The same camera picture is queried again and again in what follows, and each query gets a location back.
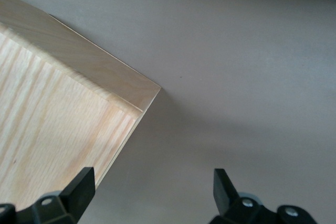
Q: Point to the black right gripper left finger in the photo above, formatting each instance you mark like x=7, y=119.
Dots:
x=73, y=197

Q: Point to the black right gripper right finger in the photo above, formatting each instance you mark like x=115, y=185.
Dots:
x=236, y=208

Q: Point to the light oak wooden cabinet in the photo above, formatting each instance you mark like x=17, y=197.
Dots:
x=52, y=116

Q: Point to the brown table cover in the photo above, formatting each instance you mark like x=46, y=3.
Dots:
x=236, y=77

